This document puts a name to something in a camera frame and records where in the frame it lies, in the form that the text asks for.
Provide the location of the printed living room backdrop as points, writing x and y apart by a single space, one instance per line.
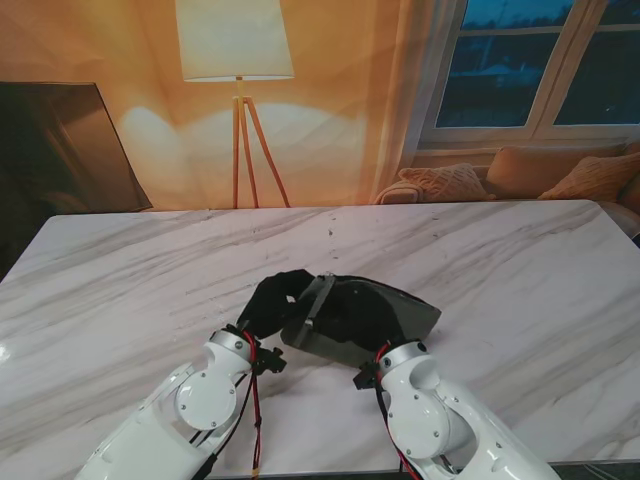
325 125

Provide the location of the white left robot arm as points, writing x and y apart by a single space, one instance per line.
175 420

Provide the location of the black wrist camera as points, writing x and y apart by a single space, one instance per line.
365 377
270 360

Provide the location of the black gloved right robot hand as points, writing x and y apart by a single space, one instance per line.
360 315

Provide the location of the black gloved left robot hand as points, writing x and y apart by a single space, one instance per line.
272 302

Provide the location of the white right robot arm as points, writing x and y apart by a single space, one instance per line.
450 425

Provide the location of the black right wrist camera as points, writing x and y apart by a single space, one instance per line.
365 377

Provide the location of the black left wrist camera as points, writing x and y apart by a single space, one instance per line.
270 360

